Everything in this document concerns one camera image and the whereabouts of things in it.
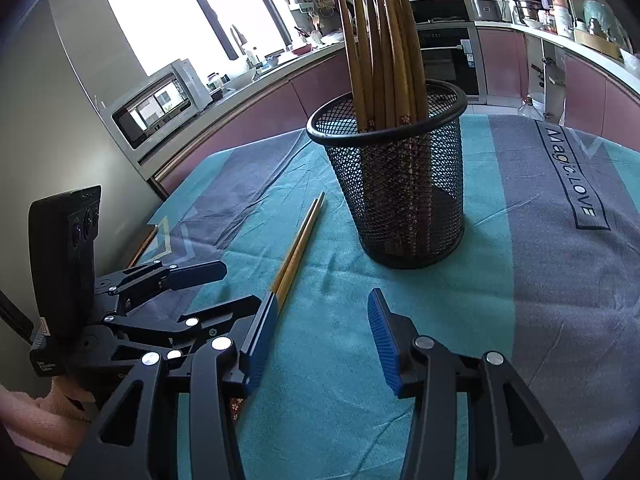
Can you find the wooden chopstick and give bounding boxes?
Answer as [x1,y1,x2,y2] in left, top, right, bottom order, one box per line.
[376,0,397,129]
[230,192,324,422]
[338,0,368,132]
[354,0,374,131]
[366,0,386,130]
[400,0,428,122]
[385,0,417,126]
[271,192,326,310]

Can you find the black mesh utensil cup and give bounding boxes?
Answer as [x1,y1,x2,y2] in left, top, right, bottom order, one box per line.
[307,79,468,270]

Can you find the pink sleeve forearm left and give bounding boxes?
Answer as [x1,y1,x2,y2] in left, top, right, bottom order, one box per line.
[1,376,96,466]

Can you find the smartphone with orange edge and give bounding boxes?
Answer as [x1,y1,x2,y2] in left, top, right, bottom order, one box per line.
[120,224,158,268]

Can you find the blue grey tablecloth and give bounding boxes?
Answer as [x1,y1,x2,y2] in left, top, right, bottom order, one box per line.
[145,115,639,479]

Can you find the white microwave oven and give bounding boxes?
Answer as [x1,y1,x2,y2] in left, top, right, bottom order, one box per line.
[101,60,212,155]

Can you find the silver refrigerator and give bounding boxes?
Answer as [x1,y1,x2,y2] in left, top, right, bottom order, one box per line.
[1,0,160,322]

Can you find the black built-in oven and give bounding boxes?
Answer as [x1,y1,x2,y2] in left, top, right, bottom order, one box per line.
[409,0,487,104]

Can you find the round bamboo steamer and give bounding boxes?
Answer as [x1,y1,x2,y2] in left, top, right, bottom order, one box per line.
[573,28,623,61]

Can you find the teal mesh food cover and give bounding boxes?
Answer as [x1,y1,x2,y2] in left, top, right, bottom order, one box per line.
[582,0,629,50]

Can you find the pink thermos kettle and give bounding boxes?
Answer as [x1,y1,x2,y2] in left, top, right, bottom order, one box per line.
[550,0,574,39]

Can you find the black camera box left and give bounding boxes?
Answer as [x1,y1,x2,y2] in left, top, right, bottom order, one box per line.
[28,185,101,340]

